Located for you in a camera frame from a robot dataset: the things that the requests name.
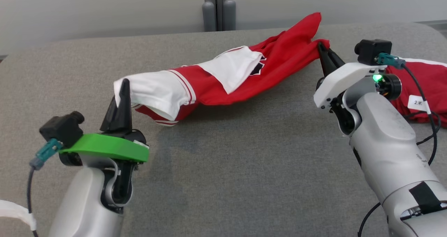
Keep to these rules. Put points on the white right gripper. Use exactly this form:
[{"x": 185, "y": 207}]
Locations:
[{"x": 338, "y": 81}]

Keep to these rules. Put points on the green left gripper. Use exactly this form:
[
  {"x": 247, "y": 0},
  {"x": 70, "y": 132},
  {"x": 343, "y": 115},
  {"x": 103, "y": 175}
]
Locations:
[{"x": 104, "y": 147}]

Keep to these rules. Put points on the red and white jersey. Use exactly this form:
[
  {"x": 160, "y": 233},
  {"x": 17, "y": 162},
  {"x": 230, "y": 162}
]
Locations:
[{"x": 279, "y": 55}]

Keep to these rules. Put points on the red garment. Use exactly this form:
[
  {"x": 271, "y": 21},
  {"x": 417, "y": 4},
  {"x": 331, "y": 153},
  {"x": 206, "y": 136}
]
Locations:
[{"x": 433, "y": 87}]

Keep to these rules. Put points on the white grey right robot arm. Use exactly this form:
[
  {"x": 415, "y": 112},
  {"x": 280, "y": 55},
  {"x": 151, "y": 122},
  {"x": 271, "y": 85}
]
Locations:
[{"x": 384, "y": 142}]

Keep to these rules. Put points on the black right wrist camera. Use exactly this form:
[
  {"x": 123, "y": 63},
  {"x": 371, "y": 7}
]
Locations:
[{"x": 372, "y": 50}]

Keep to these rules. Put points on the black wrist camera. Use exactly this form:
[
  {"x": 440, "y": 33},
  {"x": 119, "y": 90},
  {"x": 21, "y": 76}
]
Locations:
[
  {"x": 372, "y": 50},
  {"x": 61, "y": 128}
]

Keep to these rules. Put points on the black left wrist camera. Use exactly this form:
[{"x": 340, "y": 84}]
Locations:
[{"x": 61, "y": 128}]

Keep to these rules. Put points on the teal right camera connector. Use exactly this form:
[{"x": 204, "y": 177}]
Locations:
[{"x": 389, "y": 59}]

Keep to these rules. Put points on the teal camera connector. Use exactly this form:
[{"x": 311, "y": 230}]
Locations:
[
  {"x": 47, "y": 153},
  {"x": 389, "y": 59}
]

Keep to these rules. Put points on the teal left camera connector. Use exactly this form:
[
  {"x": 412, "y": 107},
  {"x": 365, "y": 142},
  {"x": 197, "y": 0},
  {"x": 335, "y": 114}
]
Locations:
[{"x": 47, "y": 153}]

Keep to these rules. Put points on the grey cylinder post foot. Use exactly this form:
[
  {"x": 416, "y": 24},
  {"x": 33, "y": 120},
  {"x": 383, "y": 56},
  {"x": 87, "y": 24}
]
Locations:
[
  {"x": 209, "y": 17},
  {"x": 229, "y": 15}
]

